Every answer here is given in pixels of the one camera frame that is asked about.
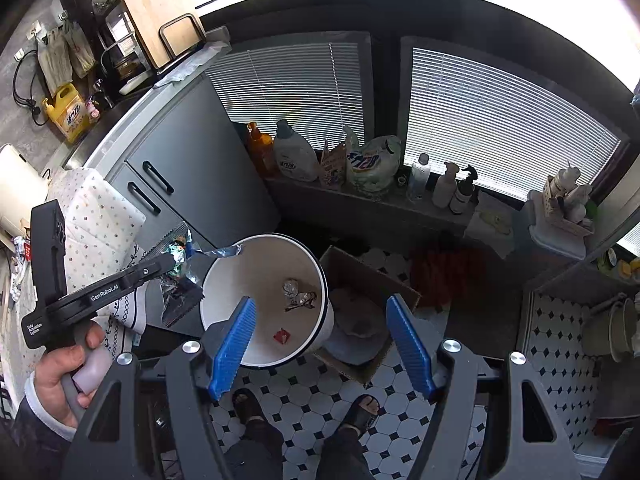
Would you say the wooden cutting board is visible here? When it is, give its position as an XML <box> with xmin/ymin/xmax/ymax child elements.
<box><xmin>122</xmin><ymin>0</ymin><xmax>206</xmax><ymax>73</ymax></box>

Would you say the person's left hand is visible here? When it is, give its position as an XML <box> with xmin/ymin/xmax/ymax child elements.
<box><xmin>34</xmin><ymin>344</ymin><xmax>85</xmax><ymax>428</ymax></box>

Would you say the yellow dish soap bottle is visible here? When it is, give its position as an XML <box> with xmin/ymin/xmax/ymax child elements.
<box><xmin>41</xmin><ymin>82</ymin><xmax>90</xmax><ymax>144</ymax></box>

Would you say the grey base cabinet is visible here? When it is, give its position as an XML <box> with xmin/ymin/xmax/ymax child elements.
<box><xmin>85</xmin><ymin>74</ymin><xmax>278</xmax><ymax>249</ymax></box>

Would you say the green white detergent refill pouch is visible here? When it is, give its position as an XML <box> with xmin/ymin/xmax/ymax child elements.
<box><xmin>343</xmin><ymin>126</ymin><xmax>402</xmax><ymax>197</ymax></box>

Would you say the red wrapper piece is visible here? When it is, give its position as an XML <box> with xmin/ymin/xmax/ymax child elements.
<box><xmin>273</xmin><ymin>328</ymin><xmax>291</xmax><ymax>346</ymax></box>

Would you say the black power cable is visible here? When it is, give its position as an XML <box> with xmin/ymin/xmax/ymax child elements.
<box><xmin>12</xmin><ymin>48</ymin><xmax>49</xmax><ymax>127</ymax></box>

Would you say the black pump bottle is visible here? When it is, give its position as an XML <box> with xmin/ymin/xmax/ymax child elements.
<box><xmin>449</xmin><ymin>166</ymin><xmax>477</xmax><ymax>214</ymax></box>

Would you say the white pump bottle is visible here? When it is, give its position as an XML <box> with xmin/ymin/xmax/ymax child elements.
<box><xmin>432</xmin><ymin>162</ymin><xmax>460</xmax><ymax>209</ymax></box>

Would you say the white round trash bin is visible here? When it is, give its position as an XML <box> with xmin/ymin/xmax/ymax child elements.
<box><xmin>200</xmin><ymin>234</ymin><xmax>334</xmax><ymax>368</ymax></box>

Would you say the brown cardboard box on floor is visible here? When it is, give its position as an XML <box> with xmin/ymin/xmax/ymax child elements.
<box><xmin>312</xmin><ymin>246</ymin><xmax>421</xmax><ymax>385</ymax></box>

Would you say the floral white tablecloth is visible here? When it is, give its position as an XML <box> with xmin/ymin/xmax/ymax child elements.
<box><xmin>1</xmin><ymin>168</ymin><xmax>146</xmax><ymax>405</ymax></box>

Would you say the small pink bottle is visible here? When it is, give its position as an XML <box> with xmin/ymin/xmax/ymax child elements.
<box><xmin>86</xmin><ymin>100</ymin><xmax>101</xmax><ymax>124</ymax></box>

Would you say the silver snack wrapper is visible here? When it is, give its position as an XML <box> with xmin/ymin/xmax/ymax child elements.
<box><xmin>160</xmin><ymin>226</ymin><xmax>242</xmax><ymax>327</ymax></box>

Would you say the aluminium foil ball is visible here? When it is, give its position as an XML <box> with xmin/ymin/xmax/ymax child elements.
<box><xmin>282</xmin><ymin>278</ymin><xmax>317</xmax><ymax>312</ymax></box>

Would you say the orange bottle on sill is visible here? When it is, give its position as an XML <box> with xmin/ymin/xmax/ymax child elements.
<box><xmin>247</xmin><ymin>122</ymin><xmax>278</xmax><ymax>177</ymax></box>

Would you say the black dish rack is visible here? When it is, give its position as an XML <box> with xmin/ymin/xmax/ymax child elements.
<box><xmin>91</xmin><ymin>0</ymin><xmax>152</xmax><ymax>96</ymax></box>

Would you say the white utensil holder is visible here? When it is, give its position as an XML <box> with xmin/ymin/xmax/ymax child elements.
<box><xmin>526</xmin><ymin>164</ymin><xmax>594</xmax><ymax>261</ymax></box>

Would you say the white laundry detergent bottle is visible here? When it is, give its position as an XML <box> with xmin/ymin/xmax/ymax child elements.
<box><xmin>273</xmin><ymin>119</ymin><xmax>320</xmax><ymax>182</ymax></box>

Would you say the cream air fryer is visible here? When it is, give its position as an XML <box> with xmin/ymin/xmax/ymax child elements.
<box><xmin>0</xmin><ymin>144</ymin><xmax>49</xmax><ymax>237</ymax></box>

